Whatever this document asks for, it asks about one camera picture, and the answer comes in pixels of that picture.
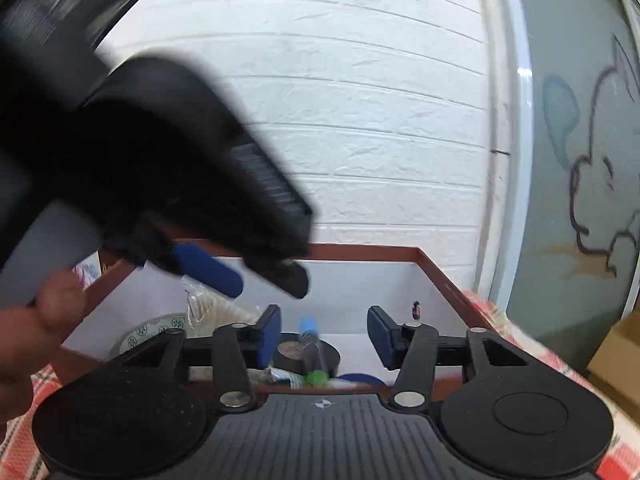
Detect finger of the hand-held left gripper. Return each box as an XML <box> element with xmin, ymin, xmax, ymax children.
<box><xmin>244</xmin><ymin>255</ymin><xmax>311</xmax><ymax>301</ymax></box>
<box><xmin>144</xmin><ymin>240</ymin><xmax>245</xmax><ymax>298</ymax></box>

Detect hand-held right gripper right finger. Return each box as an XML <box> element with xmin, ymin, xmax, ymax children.
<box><xmin>367</xmin><ymin>306</ymin><xmax>530</xmax><ymax>409</ymax></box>

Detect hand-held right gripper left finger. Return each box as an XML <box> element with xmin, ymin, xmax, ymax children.
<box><xmin>107</xmin><ymin>304</ymin><xmax>282</xmax><ymax>413</ymax></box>

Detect black tape roll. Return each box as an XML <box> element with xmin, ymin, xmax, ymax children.
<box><xmin>271</xmin><ymin>332</ymin><xmax>342</xmax><ymax>377</ymax></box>

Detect blue tape roll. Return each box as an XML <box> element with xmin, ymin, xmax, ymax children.
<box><xmin>339</xmin><ymin>372</ymin><xmax>387</xmax><ymax>387</ymax></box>

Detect brown storage box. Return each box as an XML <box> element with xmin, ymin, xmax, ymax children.
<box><xmin>50</xmin><ymin>242</ymin><xmax>493</xmax><ymax>403</ymax></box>

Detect white green printed tape roll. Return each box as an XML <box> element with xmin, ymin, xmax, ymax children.
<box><xmin>111</xmin><ymin>311</ymin><xmax>190</xmax><ymax>358</ymax></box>

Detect person's left hand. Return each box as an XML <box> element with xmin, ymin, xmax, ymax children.
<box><xmin>0</xmin><ymin>269</ymin><xmax>90</xmax><ymax>427</ymax></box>

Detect white printed packets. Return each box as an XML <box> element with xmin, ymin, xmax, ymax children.
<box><xmin>71</xmin><ymin>252</ymin><xmax>103</xmax><ymax>292</ymax></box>

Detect red plaid tablecloth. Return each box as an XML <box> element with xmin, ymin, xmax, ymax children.
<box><xmin>0</xmin><ymin>287</ymin><xmax>640</xmax><ymax>480</ymax></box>

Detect cardboard box on floor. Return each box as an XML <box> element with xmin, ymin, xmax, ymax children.
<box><xmin>586</xmin><ymin>311</ymin><xmax>640</xmax><ymax>413</ymax></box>

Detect frosted glass door with drawing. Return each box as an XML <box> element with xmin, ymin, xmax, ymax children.
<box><xmin>492</xmin><ymin>0</ymin><xmax>640</xmax><ymax>376</ymax></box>

